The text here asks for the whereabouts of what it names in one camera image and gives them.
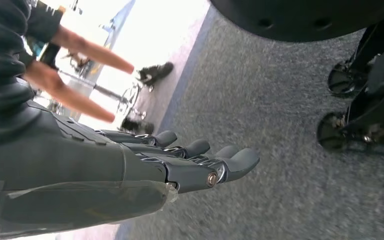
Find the chrome chair base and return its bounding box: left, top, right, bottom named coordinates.
left=47, top=49, right=149, bottom=122

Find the black right robot foot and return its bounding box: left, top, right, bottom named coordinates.
left=315, top=82, right=384, bottom=154

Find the black robot body shell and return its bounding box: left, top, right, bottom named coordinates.
left=209, top=0, right=384, bottom=44

